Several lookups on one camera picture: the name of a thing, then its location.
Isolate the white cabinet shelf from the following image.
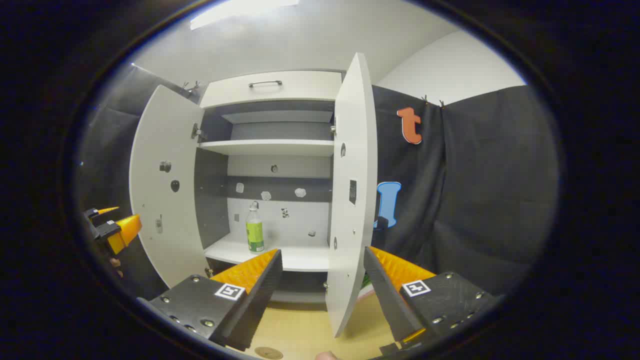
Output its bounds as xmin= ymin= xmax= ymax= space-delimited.
xmin=199 ymin=139 xmax=335 ymax=157
xmin=204 ymin=231 xmax=331 ymax=273

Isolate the black backdrop cloth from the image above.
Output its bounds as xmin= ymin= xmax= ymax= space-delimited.
xmin=75 ymin=64 xmax=561 ymax=301

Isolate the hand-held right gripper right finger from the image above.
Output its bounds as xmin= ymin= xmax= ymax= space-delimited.
xmin=363 ymin=246 xmax=501 ymax=357

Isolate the white cabinet drawer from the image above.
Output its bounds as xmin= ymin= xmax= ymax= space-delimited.
xmin=200 ymin=70 xmax=343 ymax=109

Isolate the white and grey cabinet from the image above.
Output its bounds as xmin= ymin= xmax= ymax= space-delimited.
xmin=192 ymin=70 xmax=346 ymax=306

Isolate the clear bottle with green label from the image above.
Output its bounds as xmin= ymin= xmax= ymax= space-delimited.
xmin=245 ymin=201 xmax=265 ymax=253

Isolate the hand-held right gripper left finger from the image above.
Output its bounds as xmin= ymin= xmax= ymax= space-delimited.
xmin=137 ymin=248 xmax=284 ymax=352

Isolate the white cabinet door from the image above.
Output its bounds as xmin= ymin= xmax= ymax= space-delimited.
xmin=325 ymin=52 xmax=378 ymax=338
xmin=129 ymin=84 xmax=213 ymax=289

